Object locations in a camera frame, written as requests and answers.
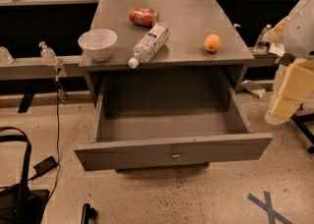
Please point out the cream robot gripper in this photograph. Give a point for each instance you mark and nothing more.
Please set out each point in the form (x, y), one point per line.
(301, 34)

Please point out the grey top drawer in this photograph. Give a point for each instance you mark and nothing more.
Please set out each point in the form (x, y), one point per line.
(166, 118)

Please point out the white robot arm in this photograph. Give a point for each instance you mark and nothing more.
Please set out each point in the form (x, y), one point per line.
(296, 31)

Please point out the grey drawer cabinet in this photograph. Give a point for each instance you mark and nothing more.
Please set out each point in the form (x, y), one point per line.
(190, 22)

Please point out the black stand with pole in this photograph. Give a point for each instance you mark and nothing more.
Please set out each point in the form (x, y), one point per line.
(301, 121)

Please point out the book on floor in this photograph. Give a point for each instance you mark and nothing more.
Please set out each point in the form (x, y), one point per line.
(253, 88)

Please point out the small water bottle on ledge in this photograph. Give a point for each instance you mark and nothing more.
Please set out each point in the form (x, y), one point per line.
(260, 42)

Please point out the orange fruit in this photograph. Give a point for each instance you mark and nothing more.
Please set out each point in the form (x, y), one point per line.
(212, 43)

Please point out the clear plastic water bottle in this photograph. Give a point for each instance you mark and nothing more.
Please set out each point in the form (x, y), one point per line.
(149, 45)

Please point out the red soda can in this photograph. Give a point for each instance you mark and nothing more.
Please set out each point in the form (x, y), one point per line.
(143, 16)

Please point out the white bowl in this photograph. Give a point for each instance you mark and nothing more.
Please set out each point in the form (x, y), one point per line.
(98, 44)

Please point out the black object at bottom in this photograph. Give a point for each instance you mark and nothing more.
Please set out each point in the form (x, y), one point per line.
(88, 215)

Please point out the hand sanitizer pump bottle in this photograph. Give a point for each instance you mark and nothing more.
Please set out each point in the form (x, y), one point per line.
(48, 54)

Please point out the black power adapter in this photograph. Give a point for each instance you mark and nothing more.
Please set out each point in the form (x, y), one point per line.
(45, 165)

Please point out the clear container at left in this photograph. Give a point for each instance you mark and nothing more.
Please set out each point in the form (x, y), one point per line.
(5, 56)

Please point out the black bag with strap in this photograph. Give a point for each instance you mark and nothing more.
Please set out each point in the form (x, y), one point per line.
(18, 204)

